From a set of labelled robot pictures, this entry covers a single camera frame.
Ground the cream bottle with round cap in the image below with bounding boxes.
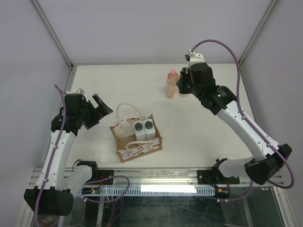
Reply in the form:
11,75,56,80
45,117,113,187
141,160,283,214
179,93,189,97

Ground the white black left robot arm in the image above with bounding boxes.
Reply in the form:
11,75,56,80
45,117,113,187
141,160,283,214
24,92,113,216

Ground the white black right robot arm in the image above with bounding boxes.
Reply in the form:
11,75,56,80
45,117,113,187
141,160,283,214
177,63,292,185

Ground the white frosted rectangular bottle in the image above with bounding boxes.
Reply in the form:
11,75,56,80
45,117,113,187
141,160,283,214
133,120,146,141

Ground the aluminium mounting rail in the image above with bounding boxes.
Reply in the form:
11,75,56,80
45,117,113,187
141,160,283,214
29,166,285,190

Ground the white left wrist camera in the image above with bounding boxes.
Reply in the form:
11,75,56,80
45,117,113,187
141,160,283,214
66,88,85,95

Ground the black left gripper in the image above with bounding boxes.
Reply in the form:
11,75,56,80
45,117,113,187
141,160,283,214
78,94,113,129

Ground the aluminium enclosure frame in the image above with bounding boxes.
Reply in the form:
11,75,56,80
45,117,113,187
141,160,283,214
16,0,296,227

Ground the orange bottle with pink cap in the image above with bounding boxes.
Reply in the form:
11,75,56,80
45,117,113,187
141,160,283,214
166,69,180,98

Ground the slotted cable duct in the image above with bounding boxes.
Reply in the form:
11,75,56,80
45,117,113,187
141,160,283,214
82,184,215,197

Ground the burlap cat print canvas bag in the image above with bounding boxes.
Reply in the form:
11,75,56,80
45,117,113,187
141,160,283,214
110,102,162,163

